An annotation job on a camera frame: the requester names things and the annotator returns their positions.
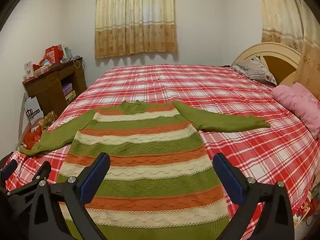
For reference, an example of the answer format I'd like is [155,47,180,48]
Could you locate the red gift boxes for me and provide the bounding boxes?
[45,44,64,65]

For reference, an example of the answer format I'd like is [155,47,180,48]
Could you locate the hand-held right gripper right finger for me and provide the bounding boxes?
[212,152,295,240]

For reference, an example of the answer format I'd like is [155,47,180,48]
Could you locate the white gift card box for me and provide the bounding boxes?
[24,61,34,79]

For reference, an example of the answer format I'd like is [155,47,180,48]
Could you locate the pink pillow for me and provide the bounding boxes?
[271,82,320,139]

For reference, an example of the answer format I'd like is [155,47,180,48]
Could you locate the white paper bag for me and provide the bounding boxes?
[25,96,42,125]

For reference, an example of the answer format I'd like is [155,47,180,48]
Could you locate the boxes in desk shelf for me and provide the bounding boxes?
[62,81,77,100]

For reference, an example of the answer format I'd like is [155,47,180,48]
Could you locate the green orange striped knit sweater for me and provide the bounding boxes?
[19,100,271,240]

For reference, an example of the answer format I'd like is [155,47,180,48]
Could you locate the red plastic bag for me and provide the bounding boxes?
[22,126,43,149]

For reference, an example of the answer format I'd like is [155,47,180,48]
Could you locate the floral cloth bag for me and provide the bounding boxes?
[41,111,58,132]

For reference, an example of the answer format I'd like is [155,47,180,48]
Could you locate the grey patterned pillow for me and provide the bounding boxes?
[231,55,277,85]

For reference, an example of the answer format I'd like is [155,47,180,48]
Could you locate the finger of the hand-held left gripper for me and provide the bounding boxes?
[0,159,18,180]
[6,160,52,198]

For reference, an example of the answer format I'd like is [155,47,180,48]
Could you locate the grey metal frame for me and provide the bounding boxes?
[16,91,29,148]

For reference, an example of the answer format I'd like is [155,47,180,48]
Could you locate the beige floral window curtain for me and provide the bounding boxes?
[257,0,320,93]
[94,0,178,60]

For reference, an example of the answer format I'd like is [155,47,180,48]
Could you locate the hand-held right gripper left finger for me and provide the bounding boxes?
[31,152,111,240]

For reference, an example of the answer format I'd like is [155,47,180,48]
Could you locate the bed with red plaid sheet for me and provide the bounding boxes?
[5,64,320,240]

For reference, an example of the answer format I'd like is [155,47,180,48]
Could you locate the dark wooden desk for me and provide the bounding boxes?
[22,59,87,117]

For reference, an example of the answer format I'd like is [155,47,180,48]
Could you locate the red and white packets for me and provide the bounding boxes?
[32,57,53,77]

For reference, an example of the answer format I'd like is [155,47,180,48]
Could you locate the cream wooden headboard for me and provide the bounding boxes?
[231,42,303,85]

